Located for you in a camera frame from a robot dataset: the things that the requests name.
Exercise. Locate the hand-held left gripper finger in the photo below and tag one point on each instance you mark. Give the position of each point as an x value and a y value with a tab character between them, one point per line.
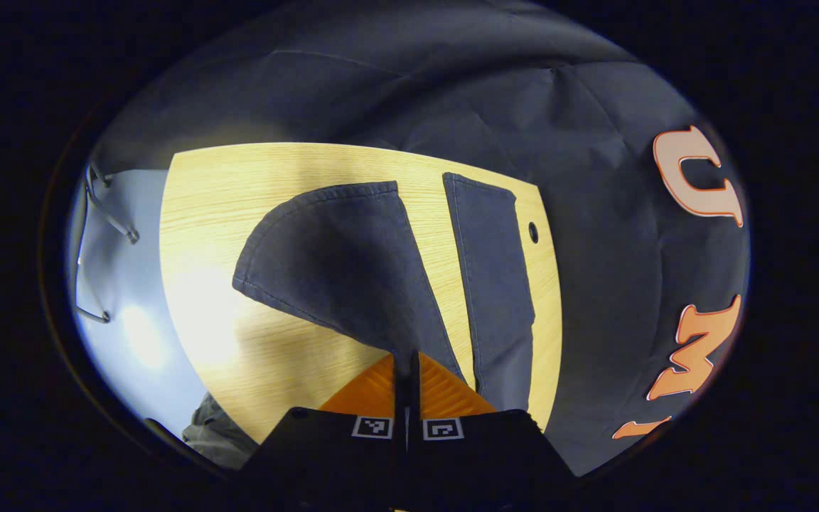
401	398
414	398

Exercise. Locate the dark grey jeans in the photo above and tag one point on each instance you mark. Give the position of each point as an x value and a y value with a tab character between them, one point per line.
338	263

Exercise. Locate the person's grey trouser leg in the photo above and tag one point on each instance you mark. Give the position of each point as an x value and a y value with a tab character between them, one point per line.
221	437

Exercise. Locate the grey metal frame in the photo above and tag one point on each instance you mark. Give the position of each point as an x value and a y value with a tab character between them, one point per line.
107	213

